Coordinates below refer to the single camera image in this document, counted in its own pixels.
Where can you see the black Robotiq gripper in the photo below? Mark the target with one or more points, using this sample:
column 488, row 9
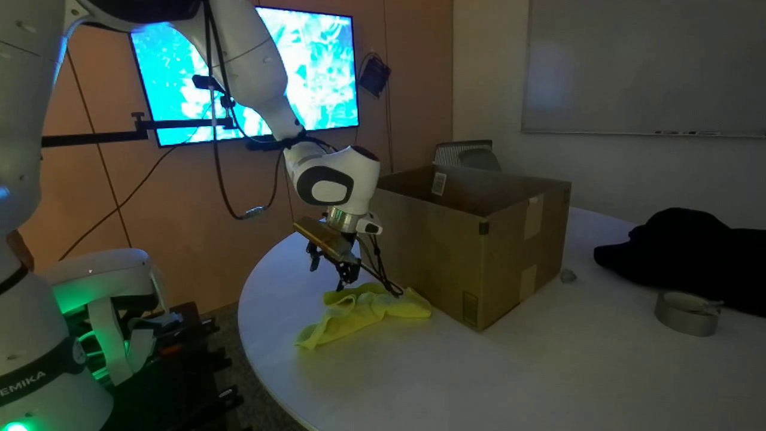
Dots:
column 345, row 267

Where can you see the yellow-green towel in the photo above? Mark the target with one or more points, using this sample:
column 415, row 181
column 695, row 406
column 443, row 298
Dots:
column 360, row 313

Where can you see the brown cardboard box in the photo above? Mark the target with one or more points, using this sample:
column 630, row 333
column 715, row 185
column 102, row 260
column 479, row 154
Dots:
column 479, row 255

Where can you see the white chair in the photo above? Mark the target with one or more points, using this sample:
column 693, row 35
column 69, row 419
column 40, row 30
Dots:
column 471, row 158

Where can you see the black equipment cart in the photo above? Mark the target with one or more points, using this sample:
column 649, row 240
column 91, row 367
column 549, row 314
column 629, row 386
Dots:
column 182, row 375

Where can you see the white device with green light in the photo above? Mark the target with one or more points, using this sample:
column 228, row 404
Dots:
column 105, row 295

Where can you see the grey tape roll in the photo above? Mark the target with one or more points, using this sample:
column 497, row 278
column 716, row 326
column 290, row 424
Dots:
column 686, row 313

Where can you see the black garment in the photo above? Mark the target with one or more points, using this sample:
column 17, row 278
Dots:
column 695, row 255

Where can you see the whiteboard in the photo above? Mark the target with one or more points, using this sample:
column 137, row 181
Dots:
column 648, row 63

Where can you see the wrist-mounted camera bar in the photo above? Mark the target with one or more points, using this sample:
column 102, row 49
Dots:
column 324, row 237

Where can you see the wall-mounted TV screen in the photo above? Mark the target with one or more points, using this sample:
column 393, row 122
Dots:
column 327, row 81

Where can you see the small black wall device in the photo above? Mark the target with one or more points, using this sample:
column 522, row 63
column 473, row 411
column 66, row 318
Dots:
column 375, row 75

